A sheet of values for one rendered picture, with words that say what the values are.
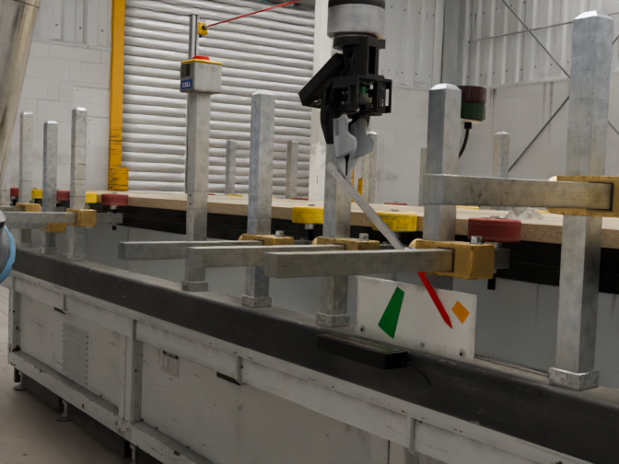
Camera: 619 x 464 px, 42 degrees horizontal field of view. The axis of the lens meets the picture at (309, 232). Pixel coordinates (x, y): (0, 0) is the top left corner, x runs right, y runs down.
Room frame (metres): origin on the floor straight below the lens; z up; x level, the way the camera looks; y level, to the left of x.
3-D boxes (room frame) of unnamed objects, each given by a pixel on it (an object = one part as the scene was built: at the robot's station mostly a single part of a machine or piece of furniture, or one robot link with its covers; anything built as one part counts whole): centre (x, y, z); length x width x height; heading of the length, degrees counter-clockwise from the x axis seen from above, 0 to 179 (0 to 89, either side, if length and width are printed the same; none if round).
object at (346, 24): (1.28, -0.06, 1.20); 0.10 x 0.09 x 0.05; 127
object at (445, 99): (1.23, -0.20, 0.87); 0.03 x 0.03 x 0.48; 37
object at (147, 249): (1.54, 0.15, 0.82); 0.43 x 0.03 x 0.04; 127
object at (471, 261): (1.21, -0.21, 0.85); 0.13 x 0.06 x 0.05; 37
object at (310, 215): (1.66, 0.00, 0.85); 0.08 x 0.08 x 0.11
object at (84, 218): (2.41, 0.69, 0.83); 0.13 x 0.06 x 0.05; 37
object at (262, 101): (1.63, 0.10, 0.90); 0.03 x 0.03 x 0.48; 37
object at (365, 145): (1.28, -0.08, 1.01); 0.06 x 0.03 x 0.09; 37
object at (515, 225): (1.24, -0.29, 0.85); 0.08 x 0.08 x 0.11
